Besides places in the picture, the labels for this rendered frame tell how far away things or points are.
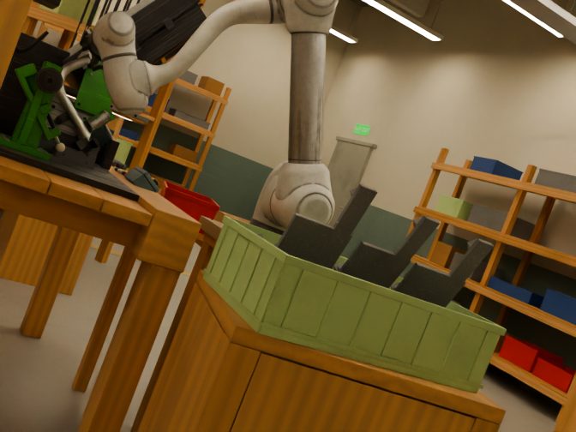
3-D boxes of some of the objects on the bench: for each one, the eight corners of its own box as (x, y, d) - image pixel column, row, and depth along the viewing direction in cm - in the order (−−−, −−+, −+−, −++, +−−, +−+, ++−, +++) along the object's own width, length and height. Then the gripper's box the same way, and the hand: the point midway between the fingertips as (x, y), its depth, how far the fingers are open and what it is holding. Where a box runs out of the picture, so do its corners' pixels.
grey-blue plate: (100, 165, 264) (114, 130, 263) (101, 165, 262) (115, 130, 261) (76, 156, 259) (89, 121, 259) (77, 157, 257) (90, 122, 257)
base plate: (81, 155, 304) (83, 151, 304) (137, 201, 206) (140, 195, 206) (-18, 120, 284) (-16, 115, 284) (-9, 153, 187) (-6, 146, 187)
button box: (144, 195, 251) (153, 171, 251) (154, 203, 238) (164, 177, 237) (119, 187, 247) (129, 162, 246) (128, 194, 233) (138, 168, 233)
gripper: (124, 63, 215) (105, 80, 236) (101, 15, 213) (83, 35, 233) (103, 71, 212) (84, 87, 233) (79, 22, 209) (63, 43, 230)
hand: (87, 59), depth 230 cm, fingers closed on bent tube, 3 cm apart
